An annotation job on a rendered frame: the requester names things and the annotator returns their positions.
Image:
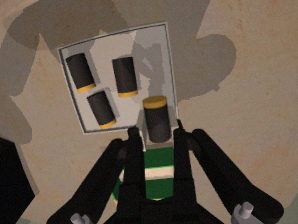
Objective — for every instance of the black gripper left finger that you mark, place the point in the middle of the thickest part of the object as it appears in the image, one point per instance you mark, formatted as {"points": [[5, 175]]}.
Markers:
{"points": [[94, 192]]}

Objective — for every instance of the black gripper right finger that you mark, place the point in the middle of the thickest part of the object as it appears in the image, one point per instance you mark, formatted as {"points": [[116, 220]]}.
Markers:
{"points": [[248, 203]]}

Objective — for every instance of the black battery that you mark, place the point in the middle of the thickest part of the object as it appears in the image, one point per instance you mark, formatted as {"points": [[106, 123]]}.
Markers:
{"points": [[157, 118], [101, 109], [125, 76], [80, 72]]}

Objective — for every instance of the green open-top box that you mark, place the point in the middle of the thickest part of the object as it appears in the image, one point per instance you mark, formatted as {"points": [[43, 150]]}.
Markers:
{"points": [[159, 181]]}

